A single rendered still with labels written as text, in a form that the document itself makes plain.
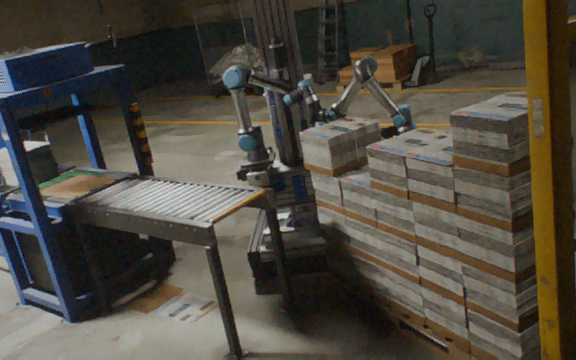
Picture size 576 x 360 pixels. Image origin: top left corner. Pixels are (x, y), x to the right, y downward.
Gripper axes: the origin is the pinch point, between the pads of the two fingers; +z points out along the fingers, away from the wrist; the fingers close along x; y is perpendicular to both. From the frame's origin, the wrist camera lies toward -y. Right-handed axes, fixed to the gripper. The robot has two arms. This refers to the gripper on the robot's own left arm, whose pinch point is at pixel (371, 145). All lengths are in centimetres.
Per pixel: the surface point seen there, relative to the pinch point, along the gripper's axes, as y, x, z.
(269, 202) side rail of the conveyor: -12, -2, 76
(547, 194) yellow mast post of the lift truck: 27, 173, 65
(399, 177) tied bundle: 8, 78, 45
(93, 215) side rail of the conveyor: -10, -82, 159
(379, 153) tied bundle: 18, 65, 45
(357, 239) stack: -37, 35, 45
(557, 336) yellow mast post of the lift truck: -25, 174, 65
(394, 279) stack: -52, 63, 45
